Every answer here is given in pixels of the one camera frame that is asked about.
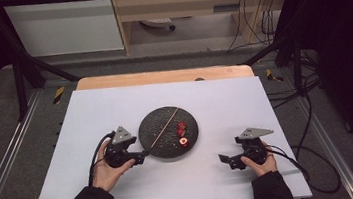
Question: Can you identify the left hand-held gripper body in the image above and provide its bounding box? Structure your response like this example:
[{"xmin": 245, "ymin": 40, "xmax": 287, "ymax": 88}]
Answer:
[{"xmin": 101, "ymin": 123, "xmax": 142, "ymax": 171}]

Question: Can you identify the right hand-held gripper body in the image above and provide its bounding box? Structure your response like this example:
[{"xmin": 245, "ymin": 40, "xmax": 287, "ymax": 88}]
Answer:
[{"xmin": 233, "ymin": 125, "xmax": 278, "ymax": 168}]

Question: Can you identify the black round plate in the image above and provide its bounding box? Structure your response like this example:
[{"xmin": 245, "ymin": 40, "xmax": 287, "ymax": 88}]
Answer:
[{"xmin": 134, "ymin": 102, "xmax": 203, "ymax": 163}]

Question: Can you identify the wooden skewer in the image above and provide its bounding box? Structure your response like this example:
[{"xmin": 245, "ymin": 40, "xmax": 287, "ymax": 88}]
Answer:
[{"xmin": 146, "ymin": 106, "xmax": 185, "ymax": 150}]

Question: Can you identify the red fruit half pale core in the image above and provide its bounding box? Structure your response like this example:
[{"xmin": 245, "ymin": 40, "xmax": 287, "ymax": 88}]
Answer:
[{"xmin": 178, "ymin": 136, "xmax": 190, "ymax": 148}]

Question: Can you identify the person's right hand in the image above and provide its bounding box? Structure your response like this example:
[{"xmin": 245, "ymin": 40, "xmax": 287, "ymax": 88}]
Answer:
[{"xmin": 238, "ymin": 144, "xmax": 279, "ymax": 180}]

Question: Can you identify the person's left hand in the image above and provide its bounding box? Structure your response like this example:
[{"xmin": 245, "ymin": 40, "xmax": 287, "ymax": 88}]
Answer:
[{"xmin": 87, "ymin": 137, "xmax": 139, "ymax": 195}]

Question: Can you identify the white table board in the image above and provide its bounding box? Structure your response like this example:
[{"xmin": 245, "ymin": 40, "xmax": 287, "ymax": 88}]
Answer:
[{"xmin": 17, "ymin": 65, "xmax": 313, "ymax": 199}]

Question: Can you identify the yellow black tape strip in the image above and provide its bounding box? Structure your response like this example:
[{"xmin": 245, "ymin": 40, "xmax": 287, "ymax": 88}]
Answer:
[
  {"xmin": 50, "ymin": 85, "xmax": 68, "ymax": 105},
  {"xmin": 265, "ymin": 66, "xmax": 285, "ymax": 84}
]

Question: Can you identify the wooden table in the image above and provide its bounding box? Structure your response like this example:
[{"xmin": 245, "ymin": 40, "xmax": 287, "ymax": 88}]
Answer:
[{"xmin": 74, "ymin": 57, "xmax": 256, "ymax": 98}]

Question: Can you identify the grey chair base with castor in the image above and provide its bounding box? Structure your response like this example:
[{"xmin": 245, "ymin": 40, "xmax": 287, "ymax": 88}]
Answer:
[{"xmin": 139, "ymin": 15, "xmax": 178, "ymax": 35}]

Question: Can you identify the white cabinet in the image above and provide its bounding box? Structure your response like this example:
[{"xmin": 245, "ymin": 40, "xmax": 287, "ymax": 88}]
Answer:
[{"xmin": 3, "ymin": 0, "xmax": 125, "ymax": 63}]

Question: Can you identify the light wooden desk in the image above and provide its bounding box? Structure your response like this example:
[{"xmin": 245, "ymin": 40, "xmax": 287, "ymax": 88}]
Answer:
[{"xmin": 108, "ymin": 0, "xmax": 293, "ymax": 59}]

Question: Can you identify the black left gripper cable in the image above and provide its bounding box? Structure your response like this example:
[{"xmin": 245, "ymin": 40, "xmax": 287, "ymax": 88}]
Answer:
[{"xmin": 82, "ymin": 131, "xmax": 122, "ymax": 188}]

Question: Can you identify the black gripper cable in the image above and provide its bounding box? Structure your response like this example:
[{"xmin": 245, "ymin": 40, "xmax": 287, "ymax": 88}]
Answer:
[
  {"xmin": 262, "ymin": 136, "xmax": 343, "ymax": 199},
  {"xmin": 82, "ymin": 131, "xmax": 122, "ymax": 188}
]

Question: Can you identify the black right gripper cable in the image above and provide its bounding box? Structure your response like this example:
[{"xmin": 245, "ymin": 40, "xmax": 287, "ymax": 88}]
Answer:
[{"xmin": 262, "ymin": 136, "xmax": 343, "ymax": 199}]

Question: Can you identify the bundle of black cables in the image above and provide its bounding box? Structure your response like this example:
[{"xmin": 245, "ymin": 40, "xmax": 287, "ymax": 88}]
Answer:
[{"xmin": 220, "ymin": 0, "xmax": 325, "ymax": 114}]

